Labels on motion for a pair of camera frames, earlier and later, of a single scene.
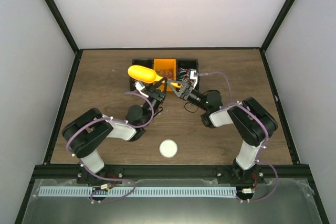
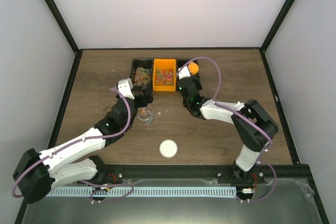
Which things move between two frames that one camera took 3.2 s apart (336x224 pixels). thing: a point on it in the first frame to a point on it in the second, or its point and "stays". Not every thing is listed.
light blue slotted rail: (98, 191) stays
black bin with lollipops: (183, 67) stays
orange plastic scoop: (144, 74) to (193, 67)
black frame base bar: (125, 173) stays
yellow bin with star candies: (165, 68) stays
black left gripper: (154, 93) to (148, 96)
